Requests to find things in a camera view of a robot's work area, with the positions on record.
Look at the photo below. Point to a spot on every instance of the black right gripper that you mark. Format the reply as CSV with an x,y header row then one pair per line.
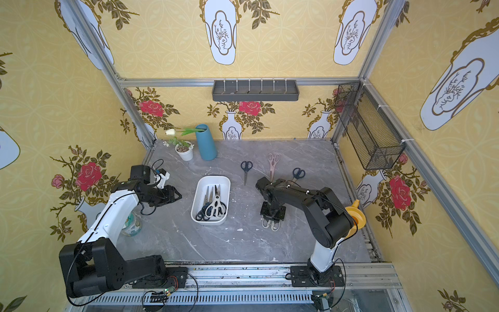
x,y
272,212

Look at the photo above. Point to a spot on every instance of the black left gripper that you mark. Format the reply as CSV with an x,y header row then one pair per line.
x,y
167,194

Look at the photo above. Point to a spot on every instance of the white handled scissors front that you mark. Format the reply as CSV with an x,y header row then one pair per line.
x,y
271,224

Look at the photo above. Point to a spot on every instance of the dark teal scissors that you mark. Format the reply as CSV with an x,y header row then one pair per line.
x,y
246,166
297,174

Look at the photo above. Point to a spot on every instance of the black scissors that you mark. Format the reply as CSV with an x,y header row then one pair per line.
x,y
202,214

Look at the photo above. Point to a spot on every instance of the white plastic storage box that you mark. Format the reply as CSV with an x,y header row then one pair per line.
x,y
223,184

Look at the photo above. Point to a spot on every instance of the cream white kitchen scissors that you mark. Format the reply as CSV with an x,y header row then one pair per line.
x,y
217,209

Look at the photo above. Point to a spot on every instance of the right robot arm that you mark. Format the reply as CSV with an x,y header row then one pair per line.
x,y
329,220

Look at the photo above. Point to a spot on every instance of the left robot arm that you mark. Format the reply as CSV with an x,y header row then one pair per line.
x,y
93,265

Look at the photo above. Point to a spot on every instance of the pink scissors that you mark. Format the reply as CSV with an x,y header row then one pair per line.
x,y
273,159

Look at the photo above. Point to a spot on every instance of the dark teal scissors back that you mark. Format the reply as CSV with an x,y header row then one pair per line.
x,y
246,166

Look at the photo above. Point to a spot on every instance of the tape roll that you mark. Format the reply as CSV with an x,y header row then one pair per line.
x,y
132,226

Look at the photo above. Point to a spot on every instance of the white artificial tulip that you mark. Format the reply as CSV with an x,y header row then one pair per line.
x,y
183,132

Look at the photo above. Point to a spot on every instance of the teal cylindrical vase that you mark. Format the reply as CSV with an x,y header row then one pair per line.
x,y
206,143

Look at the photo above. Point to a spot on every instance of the yellow watering can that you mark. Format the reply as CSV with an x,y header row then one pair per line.
x,y
356,216

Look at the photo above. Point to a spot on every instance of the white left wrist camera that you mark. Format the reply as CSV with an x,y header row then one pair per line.
x,y
161,177

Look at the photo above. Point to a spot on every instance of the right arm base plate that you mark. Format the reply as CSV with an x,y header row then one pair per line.
x,y
308,276

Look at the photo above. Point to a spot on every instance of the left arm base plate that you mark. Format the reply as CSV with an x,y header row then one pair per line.
x,y
170,277

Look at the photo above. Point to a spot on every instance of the black wire mesh basket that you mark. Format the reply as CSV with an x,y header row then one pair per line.
x,y
374,138

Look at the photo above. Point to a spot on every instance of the grey wall shelf rack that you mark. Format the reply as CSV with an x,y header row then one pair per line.
x,y
255,90

